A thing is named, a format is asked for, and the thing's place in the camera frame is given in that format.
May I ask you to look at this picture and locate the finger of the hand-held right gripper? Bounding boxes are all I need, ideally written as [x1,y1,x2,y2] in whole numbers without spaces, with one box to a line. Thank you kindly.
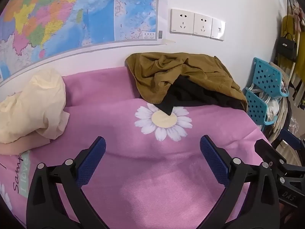
[278,128,305,154]
[254,138,287,173]

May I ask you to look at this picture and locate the white cloth bundle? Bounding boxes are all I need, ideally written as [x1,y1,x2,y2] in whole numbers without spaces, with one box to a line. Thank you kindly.
[262,95,281,123]

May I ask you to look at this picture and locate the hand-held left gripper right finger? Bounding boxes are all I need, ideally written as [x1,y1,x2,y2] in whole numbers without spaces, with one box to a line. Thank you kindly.
[200,135,280,229]

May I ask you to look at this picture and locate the blue perforated plastic basket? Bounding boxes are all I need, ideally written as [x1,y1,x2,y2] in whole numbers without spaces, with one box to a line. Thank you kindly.
[244,88,280,127]
[250,57,290,99]

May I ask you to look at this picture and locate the beige hanging ornament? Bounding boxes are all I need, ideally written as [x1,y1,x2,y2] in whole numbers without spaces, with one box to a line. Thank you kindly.
[289,4,305,32]

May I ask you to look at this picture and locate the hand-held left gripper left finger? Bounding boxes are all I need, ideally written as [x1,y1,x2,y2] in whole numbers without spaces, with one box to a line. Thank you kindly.
[27,136,106,229]

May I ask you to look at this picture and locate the olive brown pants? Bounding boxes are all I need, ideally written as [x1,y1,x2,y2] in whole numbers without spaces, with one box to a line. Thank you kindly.
[125,52,248,111]

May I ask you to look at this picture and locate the black handbag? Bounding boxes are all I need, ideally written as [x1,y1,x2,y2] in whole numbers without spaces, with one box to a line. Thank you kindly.
[276,36,298,61]

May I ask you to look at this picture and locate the black garment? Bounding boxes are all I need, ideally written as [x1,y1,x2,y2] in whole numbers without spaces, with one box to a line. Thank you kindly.
[156,75,246,116]

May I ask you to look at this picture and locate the colourful wall map poster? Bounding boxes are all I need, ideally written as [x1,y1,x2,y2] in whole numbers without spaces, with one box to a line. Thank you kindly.
[0,0,177,86]

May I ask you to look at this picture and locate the cream garment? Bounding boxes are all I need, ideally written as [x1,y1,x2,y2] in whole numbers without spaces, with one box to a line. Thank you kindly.
[0,68,71,146]

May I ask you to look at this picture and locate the peach cloth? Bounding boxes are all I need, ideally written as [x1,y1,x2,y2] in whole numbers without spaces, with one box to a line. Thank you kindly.
[0,134,52,156]

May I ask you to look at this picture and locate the yellow hanging garment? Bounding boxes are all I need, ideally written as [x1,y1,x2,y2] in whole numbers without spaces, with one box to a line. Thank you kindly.
[279,15,305,77]

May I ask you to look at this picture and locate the pink floral bed sheet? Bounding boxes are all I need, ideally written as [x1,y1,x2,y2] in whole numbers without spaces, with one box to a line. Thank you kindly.
[0,66,282,229]

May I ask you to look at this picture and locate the white wall socket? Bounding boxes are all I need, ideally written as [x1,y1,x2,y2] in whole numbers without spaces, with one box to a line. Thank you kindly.
[193,12,213,37]
[170,9,194,34]

